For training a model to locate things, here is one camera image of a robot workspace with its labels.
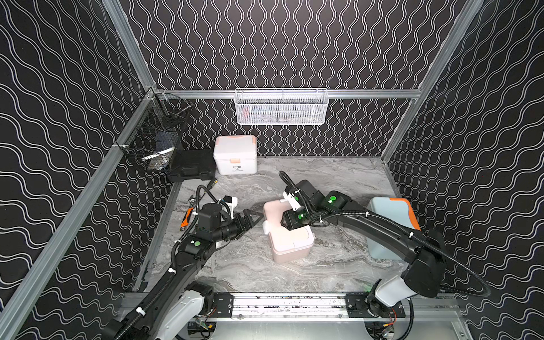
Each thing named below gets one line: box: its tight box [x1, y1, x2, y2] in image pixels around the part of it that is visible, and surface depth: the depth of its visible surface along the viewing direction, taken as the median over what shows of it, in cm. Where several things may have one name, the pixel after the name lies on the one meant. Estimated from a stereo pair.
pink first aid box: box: [262, 199, 316, 264], surface depth 77 cm
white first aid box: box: [213, 135, 258, 175], surface depth 109 cm
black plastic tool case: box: [167, 148, 217, 183], surface depth 110 cm
